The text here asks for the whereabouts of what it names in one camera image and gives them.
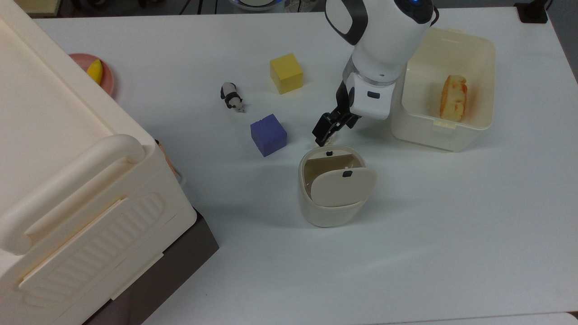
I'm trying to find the yellow banana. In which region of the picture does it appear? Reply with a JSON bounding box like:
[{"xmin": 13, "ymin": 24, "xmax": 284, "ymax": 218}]
[{"xmin": 86, "ymin": 59, "xmax": 104, "ymax": 85}]

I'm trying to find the cream round trash can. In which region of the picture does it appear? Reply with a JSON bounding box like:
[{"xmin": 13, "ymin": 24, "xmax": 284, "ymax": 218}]
[{"xmin": 297, "ymin": 144, "xmax": 378, "ymax": 228}]

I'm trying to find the pink plate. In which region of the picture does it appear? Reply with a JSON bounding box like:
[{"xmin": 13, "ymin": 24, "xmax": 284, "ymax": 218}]
[{"xmin": 69, "ymin": 53, "xmax": 115, "ymax": 97}]

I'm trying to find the cream open plastic bin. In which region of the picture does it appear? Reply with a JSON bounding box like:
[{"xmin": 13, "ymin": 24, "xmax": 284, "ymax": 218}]
[{"xmin": 391, "ymin": 27, "xmax": 497, "ymax": 153}]

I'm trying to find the purple foam cube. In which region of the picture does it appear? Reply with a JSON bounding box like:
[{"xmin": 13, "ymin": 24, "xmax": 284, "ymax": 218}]
[{"xmin": 250, "ymin": 113, "xmax": 288, "ymax": 158}]

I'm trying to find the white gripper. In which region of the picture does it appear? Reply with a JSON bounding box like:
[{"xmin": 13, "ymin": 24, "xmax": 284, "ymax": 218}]
[{"xmin": 312, "ymin": 71, "xmax": 399, "ymax": 148}]

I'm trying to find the cream swing trash lid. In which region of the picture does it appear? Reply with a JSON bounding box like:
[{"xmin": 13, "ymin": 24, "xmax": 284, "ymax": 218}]
[{"xmin": 310, "ymin": 167, "xmax": 377, "ymax": 208}]

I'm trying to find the large cream storage box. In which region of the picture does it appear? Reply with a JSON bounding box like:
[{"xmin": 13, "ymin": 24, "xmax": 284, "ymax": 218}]
[{"xmin": 0, "ymin": 0, "xmax": 198, "ymax": 325}]

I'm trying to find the small panda toy figure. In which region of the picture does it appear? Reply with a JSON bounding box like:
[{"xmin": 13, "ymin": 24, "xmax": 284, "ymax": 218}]
[{"xmin": 220, "ymin": 82, "xmax": 247, "ymax": 113}]

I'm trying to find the beige box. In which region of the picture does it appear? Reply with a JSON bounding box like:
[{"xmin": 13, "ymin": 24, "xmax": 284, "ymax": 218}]
[{"xmin": 14, "ymin": 0, "xmax": 62, "ymax": 18}]

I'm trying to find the black pole stand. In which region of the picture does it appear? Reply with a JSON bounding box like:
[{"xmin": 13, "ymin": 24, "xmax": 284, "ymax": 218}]
[{"xmin": 514, "ymin": 0, "xmax": 550, "ymax": 24}]

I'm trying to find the toasted bread piece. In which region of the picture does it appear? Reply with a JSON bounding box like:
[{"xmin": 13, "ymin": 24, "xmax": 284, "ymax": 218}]
[{"xmin": 440, "ymin": 74, "xmax": 469, "ymax": 123}]

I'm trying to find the yellow foam cube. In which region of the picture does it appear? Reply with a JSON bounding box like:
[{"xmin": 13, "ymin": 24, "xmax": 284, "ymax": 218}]
[{"xmin": 270, "ymin": 53, "xmax": 304, "ymax": 95}]

